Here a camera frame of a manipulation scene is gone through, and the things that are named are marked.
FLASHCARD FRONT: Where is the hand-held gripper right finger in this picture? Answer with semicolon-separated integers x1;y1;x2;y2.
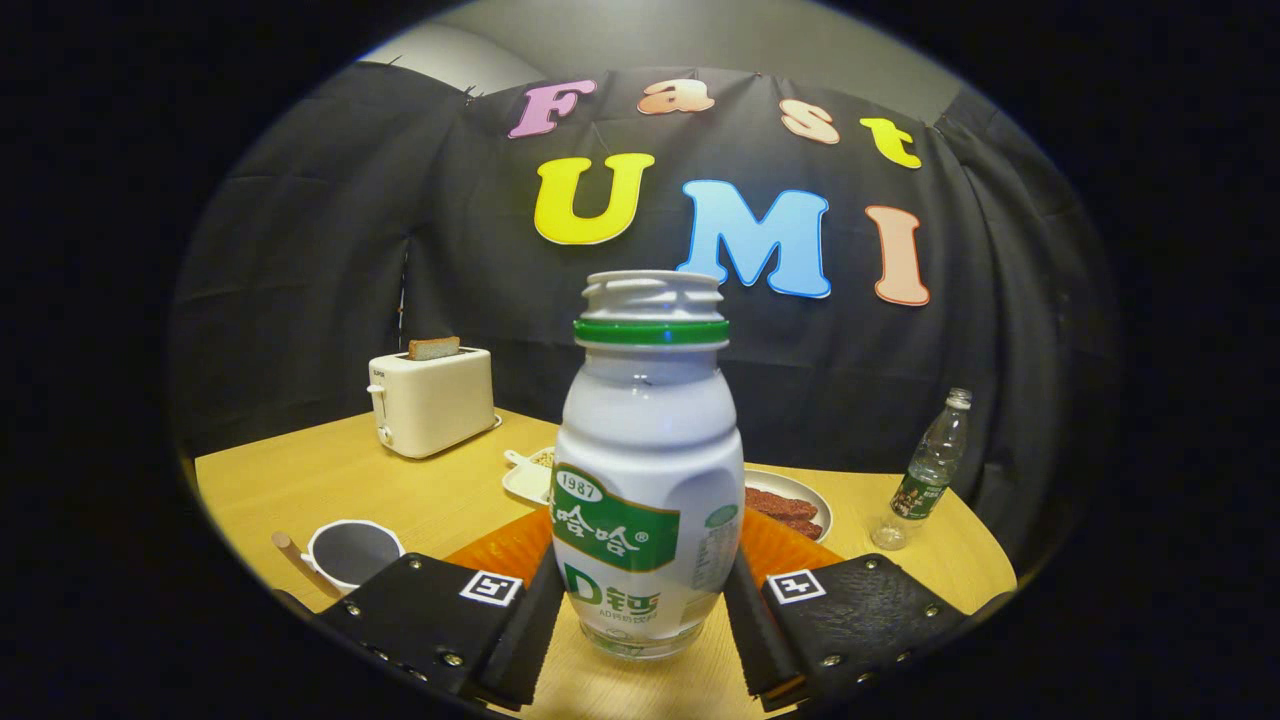
722;505;1011;713

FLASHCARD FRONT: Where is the wooden table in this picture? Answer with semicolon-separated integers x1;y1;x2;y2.
193;408;1019;720

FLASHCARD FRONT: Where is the white cup wooden handle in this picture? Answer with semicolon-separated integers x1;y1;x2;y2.
270;519;407;598

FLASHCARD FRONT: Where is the clear plastic water bottle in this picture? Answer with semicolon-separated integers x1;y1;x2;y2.
869;388;973;552

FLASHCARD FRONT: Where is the white juice bottle green label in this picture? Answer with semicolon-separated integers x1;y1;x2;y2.
550;270;747;661

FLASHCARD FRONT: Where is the white divided condiment dish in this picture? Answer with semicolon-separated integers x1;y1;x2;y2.
502;446;557;507

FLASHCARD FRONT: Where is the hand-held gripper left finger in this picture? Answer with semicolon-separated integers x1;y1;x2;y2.
275;505;566;713

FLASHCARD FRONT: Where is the white round plate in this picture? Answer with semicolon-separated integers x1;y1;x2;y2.
742;469;834;543

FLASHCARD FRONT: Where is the cream toaster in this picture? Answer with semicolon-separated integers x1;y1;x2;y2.
366;346;501;460

